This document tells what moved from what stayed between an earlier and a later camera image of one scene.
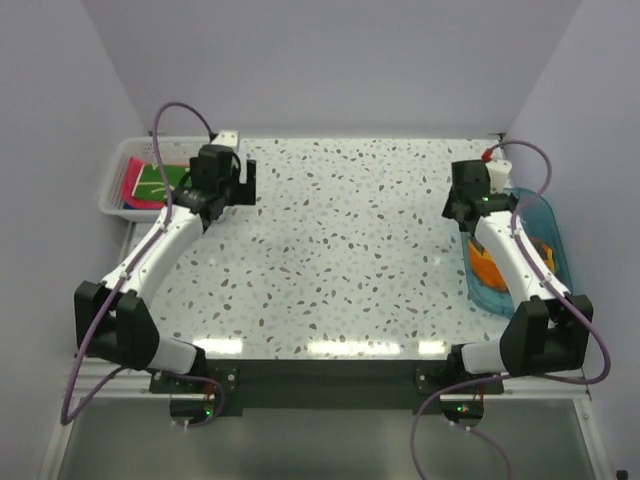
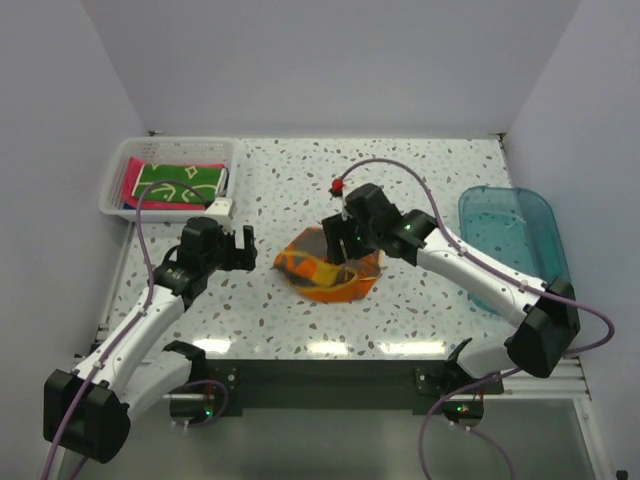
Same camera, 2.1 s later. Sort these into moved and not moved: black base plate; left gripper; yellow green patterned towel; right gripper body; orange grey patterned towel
Moved: left gripper; right gripper body; orange grey patterned towel
Not moved: black base plate; yellow green patterned towel
